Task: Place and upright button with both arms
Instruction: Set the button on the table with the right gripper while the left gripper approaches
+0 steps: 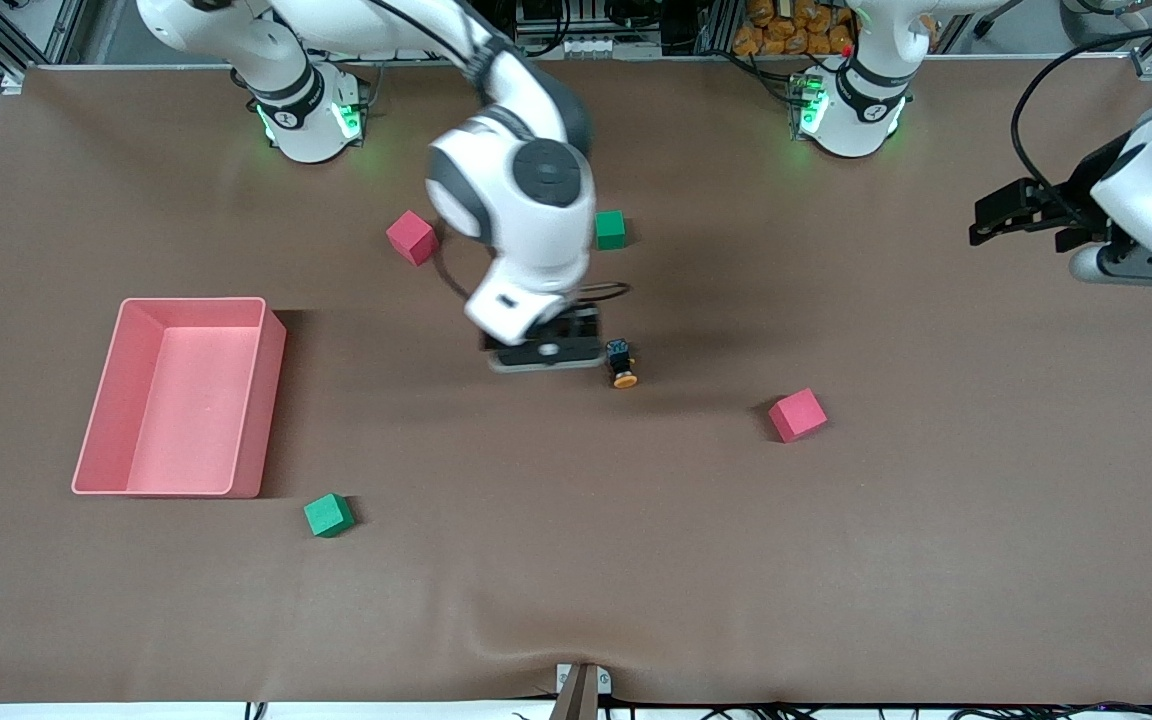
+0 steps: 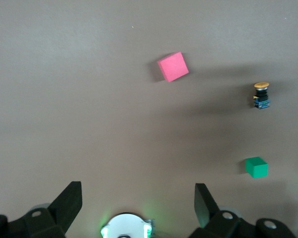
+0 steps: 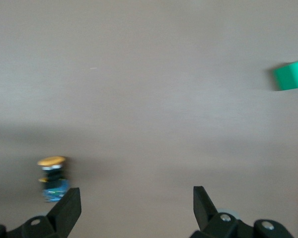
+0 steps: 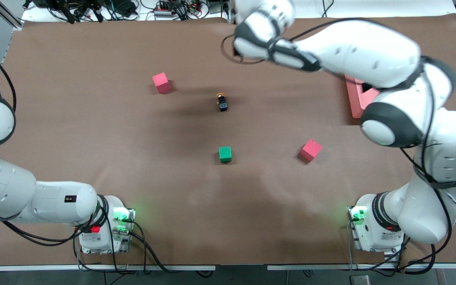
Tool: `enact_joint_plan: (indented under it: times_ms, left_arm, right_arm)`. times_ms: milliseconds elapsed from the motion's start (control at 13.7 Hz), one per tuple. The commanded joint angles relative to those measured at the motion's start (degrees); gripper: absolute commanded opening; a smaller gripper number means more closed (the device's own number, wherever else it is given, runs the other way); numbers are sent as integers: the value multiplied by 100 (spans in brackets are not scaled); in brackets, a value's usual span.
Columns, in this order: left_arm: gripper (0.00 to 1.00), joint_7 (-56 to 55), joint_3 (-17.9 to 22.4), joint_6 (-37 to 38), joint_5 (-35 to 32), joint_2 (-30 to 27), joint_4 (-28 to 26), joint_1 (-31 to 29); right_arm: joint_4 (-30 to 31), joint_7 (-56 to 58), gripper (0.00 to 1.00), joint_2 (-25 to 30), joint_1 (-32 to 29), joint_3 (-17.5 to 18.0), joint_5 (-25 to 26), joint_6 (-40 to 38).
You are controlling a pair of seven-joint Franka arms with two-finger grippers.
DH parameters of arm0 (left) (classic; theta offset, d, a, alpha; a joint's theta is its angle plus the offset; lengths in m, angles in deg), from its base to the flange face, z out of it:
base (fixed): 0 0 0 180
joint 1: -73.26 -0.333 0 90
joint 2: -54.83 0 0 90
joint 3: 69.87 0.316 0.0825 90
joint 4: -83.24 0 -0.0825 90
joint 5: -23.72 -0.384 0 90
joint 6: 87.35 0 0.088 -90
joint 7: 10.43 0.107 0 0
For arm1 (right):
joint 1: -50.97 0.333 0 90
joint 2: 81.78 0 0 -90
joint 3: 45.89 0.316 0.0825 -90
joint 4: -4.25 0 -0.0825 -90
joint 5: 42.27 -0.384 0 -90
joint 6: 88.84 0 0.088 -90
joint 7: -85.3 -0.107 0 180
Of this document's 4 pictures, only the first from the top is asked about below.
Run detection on brown table mat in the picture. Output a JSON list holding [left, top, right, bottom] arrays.
[[0, 55, 1152, 706]]

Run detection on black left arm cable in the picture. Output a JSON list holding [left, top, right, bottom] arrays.
[[1011, 20, 1152, 216]]

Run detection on pink plastic bin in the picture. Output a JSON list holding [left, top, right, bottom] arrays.
[[71, 296, 288, 499]]

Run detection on pink foam cube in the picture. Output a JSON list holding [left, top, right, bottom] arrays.
[[768, 388, 829, 444], [385, 210, 440, 267]]

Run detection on bag of orange snacks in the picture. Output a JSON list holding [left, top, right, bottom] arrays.
[[733, 0, 855, 58]]

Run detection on metal table edge bracket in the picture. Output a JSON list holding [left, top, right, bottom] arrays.
[[555, 662, 613, 720]]

